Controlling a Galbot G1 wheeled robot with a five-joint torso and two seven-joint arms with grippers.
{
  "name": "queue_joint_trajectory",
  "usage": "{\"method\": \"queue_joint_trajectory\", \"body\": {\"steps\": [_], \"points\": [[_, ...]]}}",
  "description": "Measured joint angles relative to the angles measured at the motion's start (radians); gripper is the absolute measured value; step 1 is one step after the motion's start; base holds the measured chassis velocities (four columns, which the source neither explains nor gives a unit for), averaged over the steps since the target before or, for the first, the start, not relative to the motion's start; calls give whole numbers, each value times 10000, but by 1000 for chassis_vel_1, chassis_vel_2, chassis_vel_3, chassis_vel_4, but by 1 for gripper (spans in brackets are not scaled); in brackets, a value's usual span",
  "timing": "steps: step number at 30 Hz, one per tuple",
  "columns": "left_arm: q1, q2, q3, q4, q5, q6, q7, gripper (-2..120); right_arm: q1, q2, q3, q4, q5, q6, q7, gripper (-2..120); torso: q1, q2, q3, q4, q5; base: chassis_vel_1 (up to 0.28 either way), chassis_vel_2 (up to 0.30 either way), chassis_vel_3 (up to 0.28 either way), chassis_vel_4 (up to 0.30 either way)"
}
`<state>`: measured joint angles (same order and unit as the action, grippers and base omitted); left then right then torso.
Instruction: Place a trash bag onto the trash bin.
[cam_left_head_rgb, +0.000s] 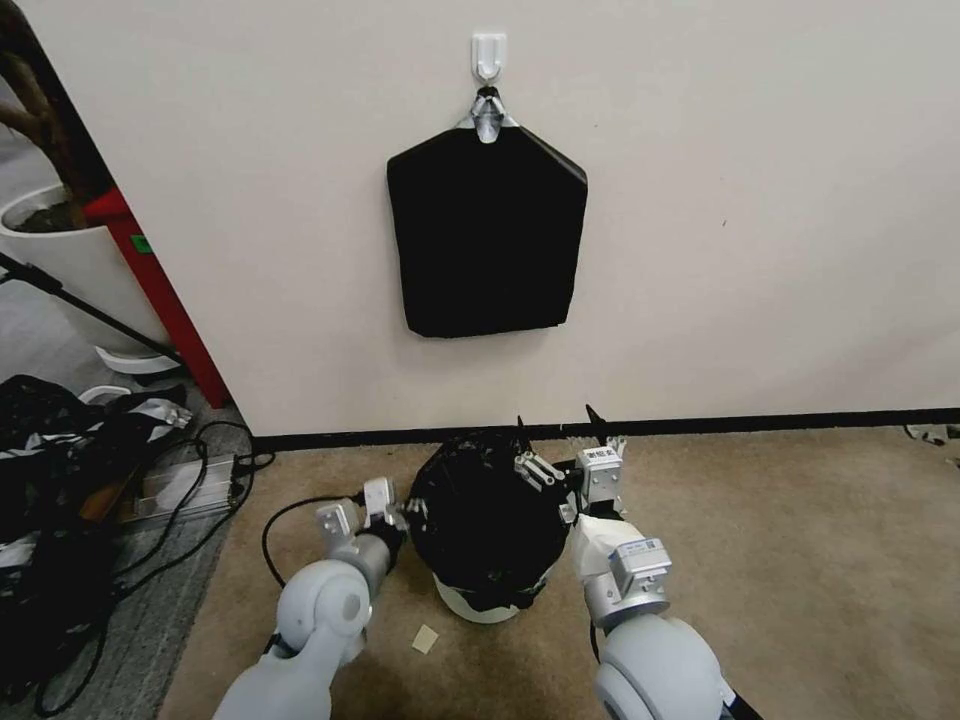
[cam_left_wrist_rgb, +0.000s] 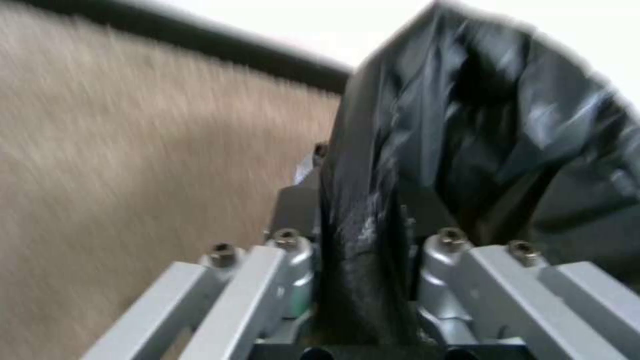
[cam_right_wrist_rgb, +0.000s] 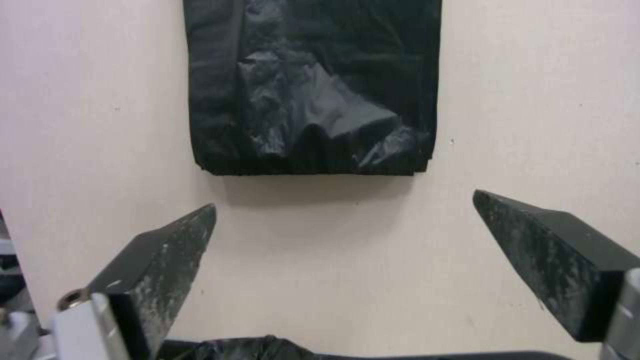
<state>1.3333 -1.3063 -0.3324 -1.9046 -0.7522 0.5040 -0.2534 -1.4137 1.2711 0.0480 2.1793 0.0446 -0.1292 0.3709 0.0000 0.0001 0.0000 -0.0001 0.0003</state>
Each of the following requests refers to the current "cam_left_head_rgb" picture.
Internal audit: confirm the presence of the hanging black trash bag stack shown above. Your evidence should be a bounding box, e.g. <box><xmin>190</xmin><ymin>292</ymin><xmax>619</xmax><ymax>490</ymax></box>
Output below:
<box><xmin>386</xmin><ymin>125</ymin><xmax>589</xmax><ymax>340</ymax></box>

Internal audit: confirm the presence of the brown plant trunk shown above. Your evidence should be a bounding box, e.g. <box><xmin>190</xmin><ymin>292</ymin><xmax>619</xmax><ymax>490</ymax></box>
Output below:
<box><xmin>0</xmin><ymin>44</ymin><xmax>95</xmax><ymax>230</ymax></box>

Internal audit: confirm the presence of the silver aluminium power box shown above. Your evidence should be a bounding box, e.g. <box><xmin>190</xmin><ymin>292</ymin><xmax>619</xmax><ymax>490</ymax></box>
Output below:
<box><xmin>119</xmin><ymin>453</ymin><xmax>250</xmax><ymax>523</ymax></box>

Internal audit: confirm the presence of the pile of black bags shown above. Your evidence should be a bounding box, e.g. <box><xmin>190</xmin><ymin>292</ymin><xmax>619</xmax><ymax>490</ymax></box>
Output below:
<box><xmin>0</xmin><ymin>373</ymin><xmax>198</xmax><ymax>601</ymax></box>

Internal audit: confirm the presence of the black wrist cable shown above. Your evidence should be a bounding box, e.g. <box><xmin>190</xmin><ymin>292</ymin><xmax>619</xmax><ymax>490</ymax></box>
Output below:
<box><xmin>261</xmin><ymin>490</ymin><xmax>370</xmax><ymax>595</ymax></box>

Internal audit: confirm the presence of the red metal frame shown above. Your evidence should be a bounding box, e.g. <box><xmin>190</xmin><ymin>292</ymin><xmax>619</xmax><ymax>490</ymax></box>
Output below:
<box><xmin>80</xmin><ymin>185</ymin><xmax>231</xmax><ymax>411</ymax></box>

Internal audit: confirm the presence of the white pot saucer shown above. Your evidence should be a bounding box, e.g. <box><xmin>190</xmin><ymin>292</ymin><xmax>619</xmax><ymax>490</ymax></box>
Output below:
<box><xmin>93</xmin><ymin>343</ymin><xmax>183</xmax><ymax>376</ymax></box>

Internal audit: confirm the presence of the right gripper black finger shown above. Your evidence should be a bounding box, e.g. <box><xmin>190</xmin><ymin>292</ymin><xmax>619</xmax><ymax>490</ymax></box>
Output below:
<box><xmin>584</xmin><ymin>403</ymin><xmax>630</xmax><ymax>460</ymax></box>
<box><xmin>512</xmin><ymin>414</ymin><xmax>556</xmax><ymax>496</ymax></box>

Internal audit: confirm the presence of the small silver black object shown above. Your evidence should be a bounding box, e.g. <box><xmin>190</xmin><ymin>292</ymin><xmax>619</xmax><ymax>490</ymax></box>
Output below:
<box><xmin>902</xmin><ymin>422</ymin><xmax>960</xmax><ymax>450</ymax></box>

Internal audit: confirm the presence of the silver metal clip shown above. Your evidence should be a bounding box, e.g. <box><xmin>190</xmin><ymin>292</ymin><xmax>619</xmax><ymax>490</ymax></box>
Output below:
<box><xmin>454</xmin><ymin>86</ymin><xmax>522</xmax><ymax>145</ymax></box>

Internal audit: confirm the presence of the white plant pot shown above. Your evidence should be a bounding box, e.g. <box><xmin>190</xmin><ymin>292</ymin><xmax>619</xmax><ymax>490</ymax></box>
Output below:
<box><xmin>0</xmin><ymin>182</ymin><xmax>175</xmax><ymax>355</ymax></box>

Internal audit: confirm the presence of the white adhesive wall hook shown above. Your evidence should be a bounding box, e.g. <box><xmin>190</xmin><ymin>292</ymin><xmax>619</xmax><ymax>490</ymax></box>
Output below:
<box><xmin>471</xmin><ymin>32</ymin><xmax>506</xmax><ymax>81</ymax></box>

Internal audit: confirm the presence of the black baseboard strip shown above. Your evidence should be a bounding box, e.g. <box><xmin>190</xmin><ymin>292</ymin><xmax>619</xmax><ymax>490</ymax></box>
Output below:
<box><xmin>251</xmin><ymin>406</ymin><xmax>960</xmax><ymax>456</ymax></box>

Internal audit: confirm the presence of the black tripod leg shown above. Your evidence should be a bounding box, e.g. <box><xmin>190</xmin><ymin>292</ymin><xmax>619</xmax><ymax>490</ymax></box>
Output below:
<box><xmin>0</xmin><ymin>251</ymin><xmax>183</xmax><ymax>363</ymax></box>

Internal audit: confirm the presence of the black floor cable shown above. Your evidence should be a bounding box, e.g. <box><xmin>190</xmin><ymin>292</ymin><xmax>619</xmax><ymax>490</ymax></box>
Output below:
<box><xmin>14</xmin><ymin>419</ymin><xmax>275</xmax><ymax>714</ymax></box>

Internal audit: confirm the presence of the white round trash bin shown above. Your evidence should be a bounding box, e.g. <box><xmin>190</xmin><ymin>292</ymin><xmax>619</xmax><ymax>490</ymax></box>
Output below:
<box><xmin>434</xmin><ymin>569</ymin><xmax>558</xmax><ymax>625</ymax></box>

